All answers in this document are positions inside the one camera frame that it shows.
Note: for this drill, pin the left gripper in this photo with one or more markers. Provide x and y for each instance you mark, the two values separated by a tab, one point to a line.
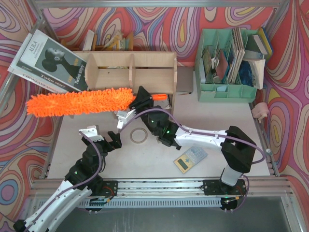
108	142

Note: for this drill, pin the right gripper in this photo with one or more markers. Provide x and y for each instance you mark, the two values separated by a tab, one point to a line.
141	104

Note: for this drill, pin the clear tape roll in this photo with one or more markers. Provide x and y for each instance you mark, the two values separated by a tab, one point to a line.
138	135

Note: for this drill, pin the orange microfiber duster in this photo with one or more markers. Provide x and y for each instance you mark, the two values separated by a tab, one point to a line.
78	103

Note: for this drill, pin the gold grey calculator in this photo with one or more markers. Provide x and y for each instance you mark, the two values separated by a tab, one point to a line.
190	158

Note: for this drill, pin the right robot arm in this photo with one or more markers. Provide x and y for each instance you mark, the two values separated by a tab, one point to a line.
237	148

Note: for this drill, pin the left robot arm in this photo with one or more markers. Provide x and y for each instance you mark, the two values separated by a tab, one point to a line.
82	180

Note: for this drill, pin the wooden bookshelf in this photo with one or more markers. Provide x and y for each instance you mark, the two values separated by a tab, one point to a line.
155	71

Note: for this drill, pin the spiral drawing notebook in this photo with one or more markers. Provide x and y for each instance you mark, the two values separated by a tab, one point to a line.
162	100

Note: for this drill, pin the books behind shelf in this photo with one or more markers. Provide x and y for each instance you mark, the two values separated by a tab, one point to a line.
116	43

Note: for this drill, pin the red notebook in organizer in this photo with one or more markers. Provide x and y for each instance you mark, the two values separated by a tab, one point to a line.
222	65

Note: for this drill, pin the green desk organizer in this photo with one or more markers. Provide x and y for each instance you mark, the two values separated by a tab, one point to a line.
209	87

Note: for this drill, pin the stack of thin books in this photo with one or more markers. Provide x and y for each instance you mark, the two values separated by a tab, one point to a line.
236	55

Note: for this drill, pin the pink tape dispenser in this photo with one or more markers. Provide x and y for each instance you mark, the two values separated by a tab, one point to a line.
260	111

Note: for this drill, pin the white book under Twins story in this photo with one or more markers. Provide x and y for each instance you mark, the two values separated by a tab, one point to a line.
13	68

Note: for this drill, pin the blue yellow book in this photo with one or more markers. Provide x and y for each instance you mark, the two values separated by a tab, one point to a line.
265	39

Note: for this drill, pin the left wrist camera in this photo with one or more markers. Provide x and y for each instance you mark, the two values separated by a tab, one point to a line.
92	132

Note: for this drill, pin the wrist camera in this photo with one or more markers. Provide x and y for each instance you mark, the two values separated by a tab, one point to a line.
124	117
92	132

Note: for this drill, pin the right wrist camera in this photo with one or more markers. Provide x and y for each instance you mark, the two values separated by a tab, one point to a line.
124	117

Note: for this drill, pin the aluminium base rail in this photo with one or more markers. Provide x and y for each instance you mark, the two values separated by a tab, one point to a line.
259	186

